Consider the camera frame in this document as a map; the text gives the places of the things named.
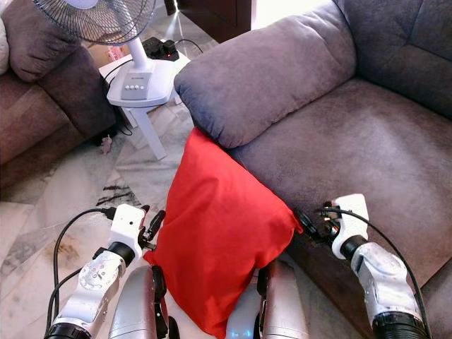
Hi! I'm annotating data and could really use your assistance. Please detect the light grey cushion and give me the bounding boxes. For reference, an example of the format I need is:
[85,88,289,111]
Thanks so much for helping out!
[0,18,10,73]

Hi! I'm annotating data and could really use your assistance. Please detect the brown cardboard box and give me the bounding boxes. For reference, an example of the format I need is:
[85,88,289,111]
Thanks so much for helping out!
[88,43,129,66]

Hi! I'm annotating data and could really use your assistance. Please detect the black power strip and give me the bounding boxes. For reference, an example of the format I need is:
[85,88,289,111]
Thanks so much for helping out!
[142,37,180,62]

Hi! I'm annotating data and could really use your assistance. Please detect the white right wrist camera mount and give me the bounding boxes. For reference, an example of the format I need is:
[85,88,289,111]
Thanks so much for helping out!
[331,194,370,259]

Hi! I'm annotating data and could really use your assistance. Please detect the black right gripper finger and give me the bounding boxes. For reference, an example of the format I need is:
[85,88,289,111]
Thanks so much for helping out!
[296,209,323,242]

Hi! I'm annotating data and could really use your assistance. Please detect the silver left robot leg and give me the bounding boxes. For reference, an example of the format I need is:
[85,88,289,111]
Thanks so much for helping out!
[109,265,178,339]

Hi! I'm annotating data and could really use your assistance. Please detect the silver robot pelvis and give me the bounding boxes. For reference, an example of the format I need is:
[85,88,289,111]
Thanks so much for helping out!
[224,289,263,339]

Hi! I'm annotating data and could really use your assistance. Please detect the red fabric pillow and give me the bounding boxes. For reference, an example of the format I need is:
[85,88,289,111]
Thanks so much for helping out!
[144,127,304,339]

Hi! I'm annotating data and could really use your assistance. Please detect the white table fan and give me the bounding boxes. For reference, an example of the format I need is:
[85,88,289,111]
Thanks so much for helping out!
[32,0,179,109]

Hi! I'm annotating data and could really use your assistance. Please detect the black fan power cable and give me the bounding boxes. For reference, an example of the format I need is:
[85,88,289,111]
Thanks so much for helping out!
[101,60,135,137]

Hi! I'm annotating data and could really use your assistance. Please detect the dark wood cabinet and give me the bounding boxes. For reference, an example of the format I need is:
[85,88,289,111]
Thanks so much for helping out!
[176,0,256,44]

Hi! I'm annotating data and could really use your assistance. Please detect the silver robot leg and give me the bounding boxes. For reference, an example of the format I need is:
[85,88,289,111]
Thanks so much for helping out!
[109,265,178,339]
[256,259,311,339]

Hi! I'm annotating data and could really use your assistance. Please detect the grey-brown fabric armchair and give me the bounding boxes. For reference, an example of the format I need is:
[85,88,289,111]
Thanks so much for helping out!
[174,0,452,333]

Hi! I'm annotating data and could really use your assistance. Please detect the brown fabric sofa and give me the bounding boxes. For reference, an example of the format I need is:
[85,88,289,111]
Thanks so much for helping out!
[0,0,118,189]

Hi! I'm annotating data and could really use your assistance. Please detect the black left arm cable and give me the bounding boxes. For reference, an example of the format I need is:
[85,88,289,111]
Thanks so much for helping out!
[50,207,117,334]

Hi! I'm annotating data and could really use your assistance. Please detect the silver right robot leg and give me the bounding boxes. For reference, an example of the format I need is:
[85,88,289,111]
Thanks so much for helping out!
[256,259,311,339]

